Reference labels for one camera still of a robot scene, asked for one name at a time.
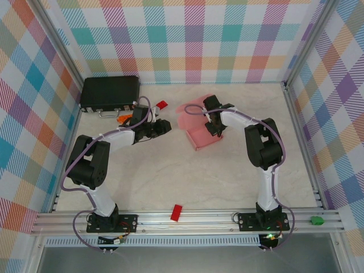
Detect pink paper box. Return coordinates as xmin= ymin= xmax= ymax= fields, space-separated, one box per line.
xmin=175 ymin=95 xmax=225 ymax=151

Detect orange plastic toy part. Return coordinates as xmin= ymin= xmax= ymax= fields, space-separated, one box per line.
xmin=117 ymin=113 xmax=134 ymax=126

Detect black briefcase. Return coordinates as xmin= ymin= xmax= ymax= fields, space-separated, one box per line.
xmin=78 ymin=75 xmax=141 ymax=119

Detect red rectangular block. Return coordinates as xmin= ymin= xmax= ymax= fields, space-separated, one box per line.
xmin=169 ymin=203 xmax=183 ymax=222

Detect grey metal plate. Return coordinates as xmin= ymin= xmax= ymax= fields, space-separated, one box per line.
xmin=36 ymin=246 xmax=342 ymax=273

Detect narrow aluminium side rail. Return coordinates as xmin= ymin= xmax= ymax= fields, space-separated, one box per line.
xmin=50 ymin=82 xmax=86 ymax=213
xmin=283 ymin=81 xmax=325 ymax=210

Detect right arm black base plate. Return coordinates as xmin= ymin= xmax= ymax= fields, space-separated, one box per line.
xmin=237 ymin=212 xmax=291 ymax=232

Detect wide aluminium rail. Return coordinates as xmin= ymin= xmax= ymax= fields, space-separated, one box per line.
xmin=30 ymin=208 xmax=345 ymax=236

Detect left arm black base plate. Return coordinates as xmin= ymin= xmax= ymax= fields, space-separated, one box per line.
xmin=86 ymin=213 xmax=139 ymax=234

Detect white slotted cable duct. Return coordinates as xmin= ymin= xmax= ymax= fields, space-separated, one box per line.
xmin=44 ymin=234 xmax=262 ymax=247

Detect wire connector with green light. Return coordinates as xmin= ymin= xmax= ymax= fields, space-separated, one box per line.
xmin=260 ymin=232 xmax=284 ymax=242

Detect yellow white wire connector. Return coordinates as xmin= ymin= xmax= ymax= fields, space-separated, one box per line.
xmin=98 ymin=234 xmax=127 ymax=247

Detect aluminium frame post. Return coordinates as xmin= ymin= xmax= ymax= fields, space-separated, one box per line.
xmin=283 ymin=0 xmax=342 ymax=89
xmin=31 ymin=0 xmax=88 ymax=86

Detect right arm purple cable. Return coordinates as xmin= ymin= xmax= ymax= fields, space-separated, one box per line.
xmin=183 ymin=104 xmax=296 ymax=253

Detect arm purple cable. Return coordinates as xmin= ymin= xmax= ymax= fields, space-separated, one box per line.
xmin=61 ymin=96 xmax=152 ymax=253
xmin=183 ymin=104 xmax=296 ymax=253

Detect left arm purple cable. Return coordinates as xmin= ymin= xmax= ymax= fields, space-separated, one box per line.
xmin=61 ymin=96 xmax=152 ymax=253

